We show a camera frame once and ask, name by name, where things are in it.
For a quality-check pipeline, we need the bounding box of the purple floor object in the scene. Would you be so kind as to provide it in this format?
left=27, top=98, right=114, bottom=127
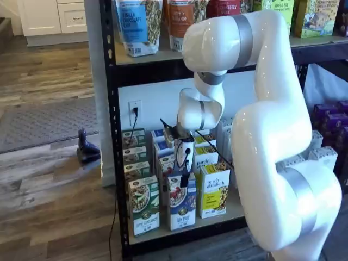
left=76, top=128, right=102, bottom=166

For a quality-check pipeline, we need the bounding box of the blue granola bag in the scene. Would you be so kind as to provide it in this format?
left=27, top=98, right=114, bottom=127
left=115, top=0, right=164, bottom=58

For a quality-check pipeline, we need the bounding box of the white cabinet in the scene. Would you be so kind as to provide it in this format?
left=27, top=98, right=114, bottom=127
left=18, top=0, right=88, bottom=38

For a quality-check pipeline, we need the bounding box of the green Bobo's apple pie box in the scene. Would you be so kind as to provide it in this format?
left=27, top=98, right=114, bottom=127
left=260, top=0, right=296, bottom=34

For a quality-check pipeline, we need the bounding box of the tan wrist camera mount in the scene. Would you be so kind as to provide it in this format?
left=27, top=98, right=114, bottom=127
left=162, top=125, right=179, bottom=149

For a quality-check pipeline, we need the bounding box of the purple box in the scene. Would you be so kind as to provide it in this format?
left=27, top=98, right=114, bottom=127
left=313, top=104, right=338, bottom=130
left=324, top=112, right=348, bottom=138

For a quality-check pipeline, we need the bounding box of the red granola bag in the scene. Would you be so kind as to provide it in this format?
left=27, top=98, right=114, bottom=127
left=206, top=0, right=243, bottom=17

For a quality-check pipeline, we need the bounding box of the orange granola bag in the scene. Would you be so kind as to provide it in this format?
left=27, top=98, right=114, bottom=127
left=166, top=0, right=210, bottom=53

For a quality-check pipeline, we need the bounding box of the grey floor mat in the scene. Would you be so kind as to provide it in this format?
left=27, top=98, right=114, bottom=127
left=0, top=97, right=100, bottom=155

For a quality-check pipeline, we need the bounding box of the black metal shelf rack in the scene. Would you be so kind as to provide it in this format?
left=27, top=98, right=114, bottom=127
left=99, top=0, right=348, bottom=261

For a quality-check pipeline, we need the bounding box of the green white oatmeal box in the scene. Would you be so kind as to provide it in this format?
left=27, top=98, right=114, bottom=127
left=123, top=160, right=151, bottom=189
left=122, top=146, right=148, bottom=165
left=121, top=128, right=146, bottom=150
left=128, top=175, right=161, bottom=238

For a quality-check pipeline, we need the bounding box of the yellow Bobo's box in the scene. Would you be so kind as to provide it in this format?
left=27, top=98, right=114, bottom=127
left=294, top=0, right=341, bottom=38

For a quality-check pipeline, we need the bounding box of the white wall outlet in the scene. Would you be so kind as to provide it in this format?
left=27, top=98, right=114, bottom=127
left=128, top=100, right=142, bottom=127

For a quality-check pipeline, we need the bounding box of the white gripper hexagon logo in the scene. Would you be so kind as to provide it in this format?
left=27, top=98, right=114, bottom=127
left=174, top=136, right=196, bottom=189

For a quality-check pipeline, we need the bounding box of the yellow white granola box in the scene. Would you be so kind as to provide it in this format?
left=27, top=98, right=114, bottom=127
left=200, top=162, right=232, bottom=220
left=193, top=146, right=220, bottom=175
left=193, top=134, right=218, bottom=149

